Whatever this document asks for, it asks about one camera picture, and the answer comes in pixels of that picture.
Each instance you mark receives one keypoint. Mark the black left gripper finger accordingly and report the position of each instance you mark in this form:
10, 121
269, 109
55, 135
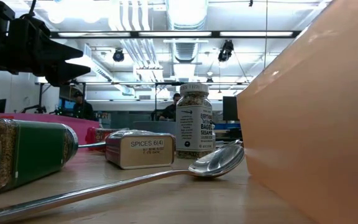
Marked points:
67, 73
61, 51

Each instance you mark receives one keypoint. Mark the green label spice jar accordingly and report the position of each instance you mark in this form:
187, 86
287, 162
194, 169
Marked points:
42, 149

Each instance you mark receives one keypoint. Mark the maroon spice tin white label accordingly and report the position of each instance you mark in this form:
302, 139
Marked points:
141, 152

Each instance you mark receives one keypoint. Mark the bagel seasoning jar white lid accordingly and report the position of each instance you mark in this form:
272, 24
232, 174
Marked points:
194, 124

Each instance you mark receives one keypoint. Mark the person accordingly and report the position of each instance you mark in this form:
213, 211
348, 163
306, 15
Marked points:
82, 109
169, 110

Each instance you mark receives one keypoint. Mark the pink plastic bin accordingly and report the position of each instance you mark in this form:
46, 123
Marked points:
42, 119

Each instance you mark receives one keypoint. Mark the black ceiling spotlight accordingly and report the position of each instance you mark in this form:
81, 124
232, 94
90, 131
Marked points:
118, 55
225, 51

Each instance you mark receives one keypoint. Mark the black ceiling light beam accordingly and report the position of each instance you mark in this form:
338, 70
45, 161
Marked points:
172, 34

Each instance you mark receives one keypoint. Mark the blue distant tabletop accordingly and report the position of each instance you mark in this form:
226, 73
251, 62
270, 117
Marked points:
227, 126

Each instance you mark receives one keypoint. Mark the all silver metal spoon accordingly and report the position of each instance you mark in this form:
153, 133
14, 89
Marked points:
216, 162

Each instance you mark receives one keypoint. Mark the orange plastic bin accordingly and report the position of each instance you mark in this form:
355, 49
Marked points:
315, 124

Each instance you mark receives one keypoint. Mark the silver ceiling air duct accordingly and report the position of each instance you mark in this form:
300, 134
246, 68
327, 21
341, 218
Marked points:
186, 18

